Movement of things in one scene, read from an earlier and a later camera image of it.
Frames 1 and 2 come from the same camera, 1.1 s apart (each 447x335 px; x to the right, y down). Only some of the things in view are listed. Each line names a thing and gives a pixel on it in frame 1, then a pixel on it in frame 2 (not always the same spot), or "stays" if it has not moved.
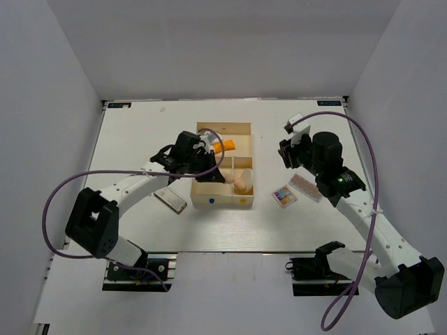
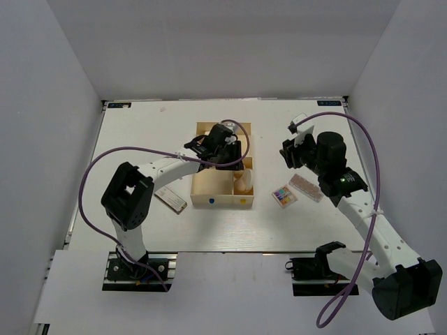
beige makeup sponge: x=229 y=178 -> x=238 y=174
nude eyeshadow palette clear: x=306 y=186 stays
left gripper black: x=214 y=176 -> x=235 y=149
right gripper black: x=287 y=153 stays
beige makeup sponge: x=240 y=183 stays
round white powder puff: x=247 y=175 stays
